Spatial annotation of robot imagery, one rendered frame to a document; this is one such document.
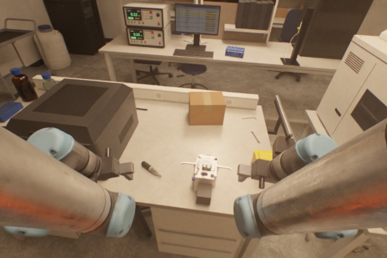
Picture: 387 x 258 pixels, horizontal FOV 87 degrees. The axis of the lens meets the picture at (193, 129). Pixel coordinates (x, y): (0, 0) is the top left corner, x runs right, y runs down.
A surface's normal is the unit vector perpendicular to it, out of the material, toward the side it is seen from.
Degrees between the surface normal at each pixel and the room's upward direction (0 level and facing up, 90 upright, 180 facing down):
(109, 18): 90
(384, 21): 90
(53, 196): 93
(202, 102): 0
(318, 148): 25
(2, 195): 98
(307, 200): 92
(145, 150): 0
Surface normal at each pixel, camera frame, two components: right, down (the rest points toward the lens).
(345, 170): -1.00, -0.05
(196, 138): 0.04, -0.77
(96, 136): 0.86, -0.32
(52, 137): -0.05, -0.42
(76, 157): 0.99, 0.12
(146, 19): -0.12, 0.63
